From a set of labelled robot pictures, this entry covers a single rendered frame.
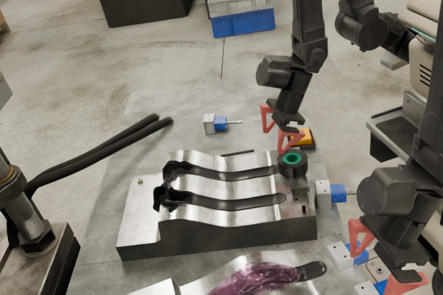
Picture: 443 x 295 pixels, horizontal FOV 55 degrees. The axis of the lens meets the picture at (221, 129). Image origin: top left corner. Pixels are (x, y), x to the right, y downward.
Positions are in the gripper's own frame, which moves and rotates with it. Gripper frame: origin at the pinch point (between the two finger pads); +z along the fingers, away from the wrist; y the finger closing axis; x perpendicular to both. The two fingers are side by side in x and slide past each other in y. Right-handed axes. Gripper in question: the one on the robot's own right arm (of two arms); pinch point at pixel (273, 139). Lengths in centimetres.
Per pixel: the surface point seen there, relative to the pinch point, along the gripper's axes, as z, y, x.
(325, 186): 8.1, 7.6, 15.6
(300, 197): 10.8, 9.0, 8.2
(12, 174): 25, -14, -60
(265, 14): 28, -280, 128
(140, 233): 29.8, 2.3, -28.5
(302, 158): 3.4, 2.1, 9.0
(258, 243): 21.8, 14.0, -2.1
